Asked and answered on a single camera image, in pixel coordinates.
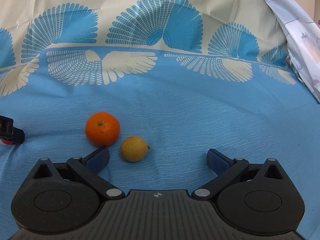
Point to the orange tangerine cluster left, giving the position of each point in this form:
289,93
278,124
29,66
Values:
102,129

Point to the red cherry tomato lower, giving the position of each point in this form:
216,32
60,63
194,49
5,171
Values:
7,142

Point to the blue cream patterned sheet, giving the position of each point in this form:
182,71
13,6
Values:
184,75

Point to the light printed cloth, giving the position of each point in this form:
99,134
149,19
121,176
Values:
302,36

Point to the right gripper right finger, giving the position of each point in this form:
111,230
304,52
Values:
228,172

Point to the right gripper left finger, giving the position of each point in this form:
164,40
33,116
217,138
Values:
87,169

